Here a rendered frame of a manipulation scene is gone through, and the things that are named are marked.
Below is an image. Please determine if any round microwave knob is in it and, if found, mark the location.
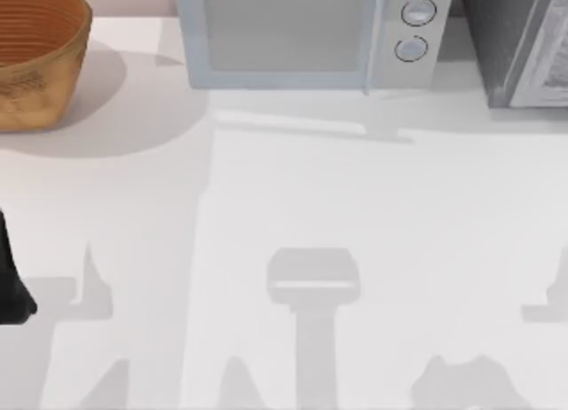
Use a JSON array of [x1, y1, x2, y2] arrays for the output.
[[400, 0, 438, 28], [393, 34, 430, 64]]

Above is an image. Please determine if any microwave door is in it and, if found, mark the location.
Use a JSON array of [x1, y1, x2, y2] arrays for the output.
[[172, 0, 386, 91]]

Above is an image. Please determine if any microwave door handle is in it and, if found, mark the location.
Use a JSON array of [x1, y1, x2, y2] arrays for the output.
[[362, 0, 384, 97]]

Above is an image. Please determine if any pale microwave oven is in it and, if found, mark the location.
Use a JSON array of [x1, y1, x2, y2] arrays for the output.
[[171, 0, 457, 96]]

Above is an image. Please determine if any brown woven basket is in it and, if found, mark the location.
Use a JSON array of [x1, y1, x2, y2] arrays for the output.
[[0, 0, 94, 134]]

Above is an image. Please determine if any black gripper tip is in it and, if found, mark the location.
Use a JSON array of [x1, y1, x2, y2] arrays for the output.
[[0, 209, 38, 326]]

